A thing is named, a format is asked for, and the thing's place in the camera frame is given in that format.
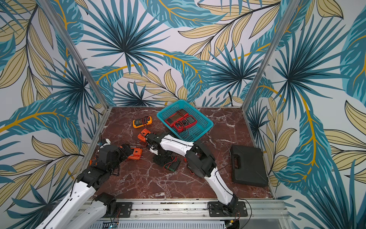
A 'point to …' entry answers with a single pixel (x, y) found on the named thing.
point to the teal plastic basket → (204, 122)
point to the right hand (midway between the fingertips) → (165, 158)
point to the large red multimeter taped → (177, 116)
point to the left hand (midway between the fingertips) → (124, 151)
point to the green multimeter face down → (168, 161)
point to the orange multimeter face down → (143, 134)
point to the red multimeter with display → (185, 122)
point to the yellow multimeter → (142, 122)
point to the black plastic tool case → (248, 166)
